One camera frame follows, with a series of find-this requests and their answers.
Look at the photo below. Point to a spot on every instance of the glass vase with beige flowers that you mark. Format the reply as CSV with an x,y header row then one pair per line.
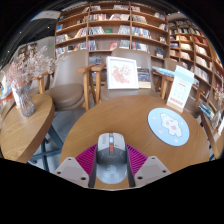
x,y
220,98

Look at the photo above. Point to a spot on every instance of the glass vase with pink flowers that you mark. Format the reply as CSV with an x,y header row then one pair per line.
x,y
26,103

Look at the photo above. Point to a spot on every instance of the stack of magazines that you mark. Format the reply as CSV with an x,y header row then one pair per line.
x,y
206,110

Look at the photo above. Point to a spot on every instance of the round light blue mouse pad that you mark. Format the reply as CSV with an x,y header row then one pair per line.
x,y
168,126

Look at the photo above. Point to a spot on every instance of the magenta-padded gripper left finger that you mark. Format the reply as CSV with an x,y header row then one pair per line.
x,y
71,170

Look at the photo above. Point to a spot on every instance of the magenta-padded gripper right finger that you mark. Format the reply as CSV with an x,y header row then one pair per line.
x,y
151,170

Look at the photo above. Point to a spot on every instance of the white and red sign card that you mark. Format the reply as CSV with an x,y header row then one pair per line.
x,y
180,90

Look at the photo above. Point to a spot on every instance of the white framed floral picture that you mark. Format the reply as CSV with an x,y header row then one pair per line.
x,y
122,73

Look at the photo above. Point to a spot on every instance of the white hanging ceiling sign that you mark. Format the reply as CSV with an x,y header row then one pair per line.
x,y
46,15

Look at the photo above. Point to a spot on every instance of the flat light blue book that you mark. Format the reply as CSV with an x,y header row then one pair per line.
x,y
163,71

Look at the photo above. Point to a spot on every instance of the small white sign card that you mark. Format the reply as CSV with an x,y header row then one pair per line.
x,y
15,96

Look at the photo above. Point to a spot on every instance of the curved wooden bookshelf unit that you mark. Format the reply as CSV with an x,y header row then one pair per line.
x,y
196,53

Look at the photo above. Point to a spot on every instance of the grey computer mouse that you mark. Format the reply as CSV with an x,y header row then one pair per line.
x,y
111,160

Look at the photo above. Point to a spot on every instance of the wide wooden bookshelf unit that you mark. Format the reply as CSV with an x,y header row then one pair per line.
x,y
110,30

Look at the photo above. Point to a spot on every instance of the small distant wooden bookshelf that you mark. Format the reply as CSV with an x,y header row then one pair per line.
x,y
28,50

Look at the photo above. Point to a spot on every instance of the dark cover book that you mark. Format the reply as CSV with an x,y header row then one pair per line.
x,y
144,77

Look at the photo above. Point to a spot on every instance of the round wooden side table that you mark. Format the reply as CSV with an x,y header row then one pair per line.
x,y
215,140
20,133

